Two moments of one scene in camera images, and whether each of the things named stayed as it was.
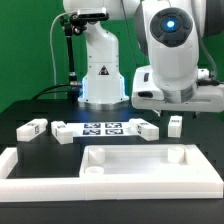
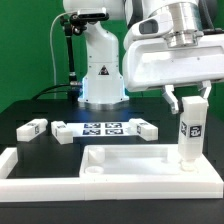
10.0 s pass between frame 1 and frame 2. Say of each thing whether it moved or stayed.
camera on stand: stayed
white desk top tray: stayed
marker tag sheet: stayed
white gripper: moved
